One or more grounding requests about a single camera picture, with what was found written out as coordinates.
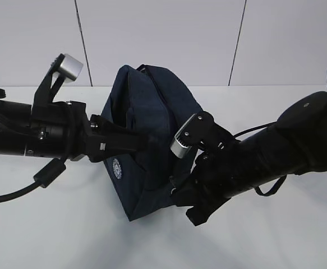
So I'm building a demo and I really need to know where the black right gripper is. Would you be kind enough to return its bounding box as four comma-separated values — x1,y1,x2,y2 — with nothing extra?
169,153,253,226

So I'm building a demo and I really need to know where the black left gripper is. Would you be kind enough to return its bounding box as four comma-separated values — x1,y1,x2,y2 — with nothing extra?
30,101,148,163

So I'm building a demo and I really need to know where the dark navy zippered lunch bag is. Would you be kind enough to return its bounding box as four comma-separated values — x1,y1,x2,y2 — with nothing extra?
102,64,202,221

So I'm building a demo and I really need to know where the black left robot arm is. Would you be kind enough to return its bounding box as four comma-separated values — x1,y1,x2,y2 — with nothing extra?
0,89,148,163

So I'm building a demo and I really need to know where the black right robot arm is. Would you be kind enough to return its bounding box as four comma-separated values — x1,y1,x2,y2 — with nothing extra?
171,91,327,226

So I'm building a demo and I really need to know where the silver wrist camera on right gripper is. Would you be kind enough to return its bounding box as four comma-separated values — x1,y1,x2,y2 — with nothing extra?
170,111,237,158

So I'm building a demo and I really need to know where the silver wrist camera on gripper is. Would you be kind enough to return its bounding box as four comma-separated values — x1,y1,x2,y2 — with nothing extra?
170,111,237,158
33,53,84,107

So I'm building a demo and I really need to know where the silver wrist camera on left gripper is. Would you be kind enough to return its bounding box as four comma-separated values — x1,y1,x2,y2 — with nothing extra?
33,53,84,107

